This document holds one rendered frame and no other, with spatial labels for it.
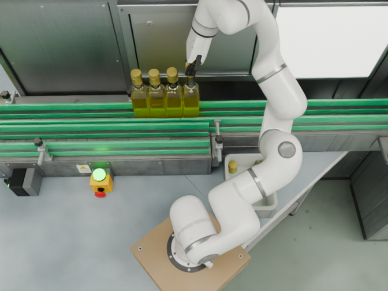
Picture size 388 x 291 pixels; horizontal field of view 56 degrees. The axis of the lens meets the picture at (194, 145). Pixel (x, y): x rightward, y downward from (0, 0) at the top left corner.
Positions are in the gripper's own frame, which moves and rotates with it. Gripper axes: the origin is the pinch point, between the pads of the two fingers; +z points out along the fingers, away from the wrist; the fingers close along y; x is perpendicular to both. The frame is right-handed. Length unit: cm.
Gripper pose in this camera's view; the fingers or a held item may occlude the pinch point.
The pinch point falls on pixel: (190, 66)
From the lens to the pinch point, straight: 115.2
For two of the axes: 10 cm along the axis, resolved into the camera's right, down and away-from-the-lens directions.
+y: 0.3, 8.5, -5.3
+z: -2.6, 5.2, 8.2
